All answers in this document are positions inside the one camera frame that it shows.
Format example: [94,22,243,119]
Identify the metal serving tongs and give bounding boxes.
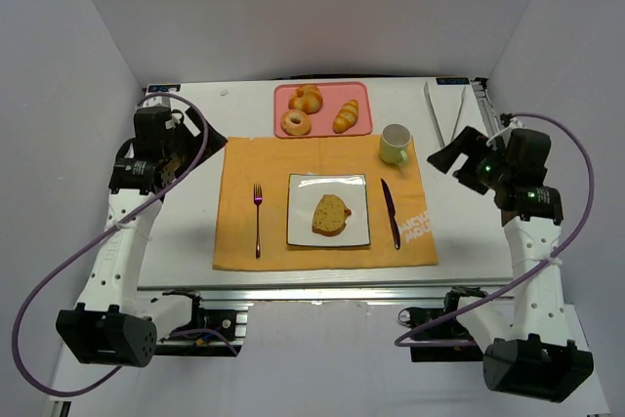
[423,81,467,148]

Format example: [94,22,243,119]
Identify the sliced loaf bread piece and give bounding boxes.
[312,194,352,236]

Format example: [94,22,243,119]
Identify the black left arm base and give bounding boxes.
[155,290,246,357]

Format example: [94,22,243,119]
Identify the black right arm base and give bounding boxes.
[397,286,486,363]

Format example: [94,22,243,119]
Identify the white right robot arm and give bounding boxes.
[428,127,594,402]

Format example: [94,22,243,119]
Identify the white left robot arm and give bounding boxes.
[56,105,227,367]

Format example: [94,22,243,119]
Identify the round striped bread roll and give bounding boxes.
[288,84,323,114]

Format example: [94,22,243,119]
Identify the striped croissant bread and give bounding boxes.
[332,100,359,134]

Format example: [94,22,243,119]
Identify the purple metal fork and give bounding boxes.
[253,183,263,259]

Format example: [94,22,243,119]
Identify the left blue corner label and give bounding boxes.
[146,84,182,94]

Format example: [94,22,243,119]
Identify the blue corner label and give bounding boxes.
[436,76,471,86]
[146,84,182,94]

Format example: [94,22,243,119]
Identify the right blue corner label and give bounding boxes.
[436,76,471,86]

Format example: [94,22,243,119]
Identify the light green mug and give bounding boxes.
[379,124,411,166]

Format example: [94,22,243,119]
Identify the sugared donut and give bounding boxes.
[280,109,312,137]

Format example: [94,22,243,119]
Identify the orange cloth placemat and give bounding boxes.
[213,135,438,271]

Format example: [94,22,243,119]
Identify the white square plate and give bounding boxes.
[287,174,371,249]

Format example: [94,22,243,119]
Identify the purple table knife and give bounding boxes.
[381,179,401,250]

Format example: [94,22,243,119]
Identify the pink plastic tray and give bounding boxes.
[273,81,373,139]

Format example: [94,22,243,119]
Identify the aluminium table frame rail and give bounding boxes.
[139,75,556,306]

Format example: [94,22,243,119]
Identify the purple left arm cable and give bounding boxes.
[10,92,240,397]

